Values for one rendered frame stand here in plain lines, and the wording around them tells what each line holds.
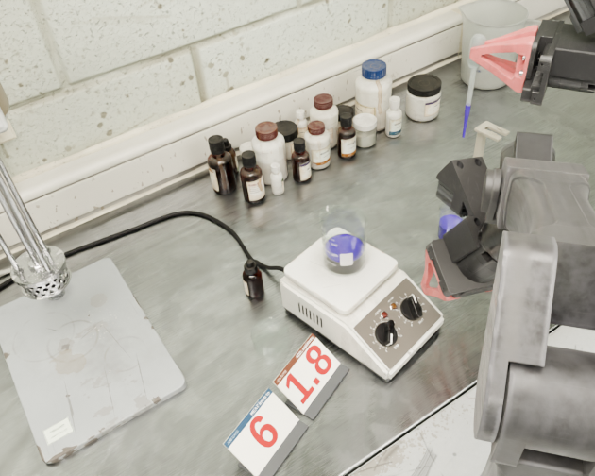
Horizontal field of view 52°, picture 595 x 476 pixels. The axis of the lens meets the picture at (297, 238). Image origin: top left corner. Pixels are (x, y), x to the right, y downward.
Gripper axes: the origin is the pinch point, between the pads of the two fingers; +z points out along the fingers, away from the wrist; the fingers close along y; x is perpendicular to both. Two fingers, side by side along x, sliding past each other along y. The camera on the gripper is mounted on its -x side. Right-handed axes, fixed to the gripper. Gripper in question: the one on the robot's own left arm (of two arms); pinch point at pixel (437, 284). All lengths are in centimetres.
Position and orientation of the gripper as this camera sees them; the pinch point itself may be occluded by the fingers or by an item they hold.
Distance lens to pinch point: 80.0
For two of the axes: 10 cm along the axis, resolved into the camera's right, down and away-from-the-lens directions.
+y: -9.2, 1.5, -3.7
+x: 2.8, 9.1, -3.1
